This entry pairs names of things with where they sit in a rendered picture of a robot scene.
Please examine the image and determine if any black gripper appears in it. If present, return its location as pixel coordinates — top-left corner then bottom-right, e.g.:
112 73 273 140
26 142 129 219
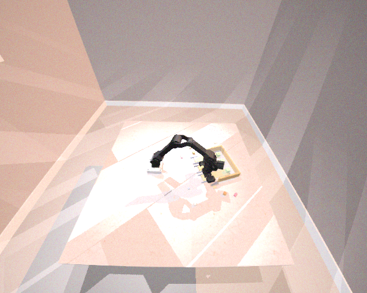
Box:
199 161 216 183

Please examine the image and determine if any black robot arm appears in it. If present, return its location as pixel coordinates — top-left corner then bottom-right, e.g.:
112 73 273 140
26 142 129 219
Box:
150 134 225 172

